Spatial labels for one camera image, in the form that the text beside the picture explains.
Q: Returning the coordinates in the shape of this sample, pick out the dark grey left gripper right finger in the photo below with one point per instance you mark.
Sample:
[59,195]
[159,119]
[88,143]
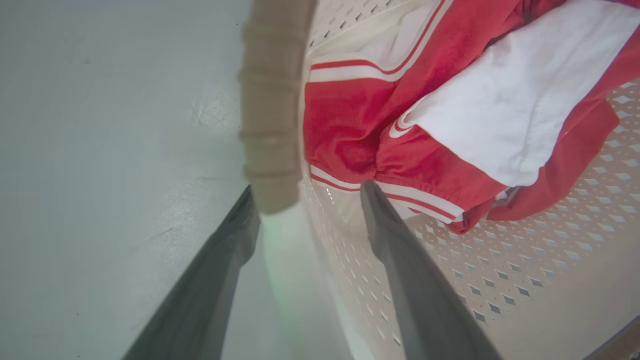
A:
[425,300]

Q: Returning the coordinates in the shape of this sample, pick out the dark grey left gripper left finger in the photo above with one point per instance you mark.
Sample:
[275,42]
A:
[200,300]

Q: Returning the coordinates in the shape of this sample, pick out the white perforated laundry basket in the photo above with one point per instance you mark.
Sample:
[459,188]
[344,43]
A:
[525,260]

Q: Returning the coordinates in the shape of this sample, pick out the red and white garment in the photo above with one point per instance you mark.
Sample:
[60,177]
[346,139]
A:
[450,110]

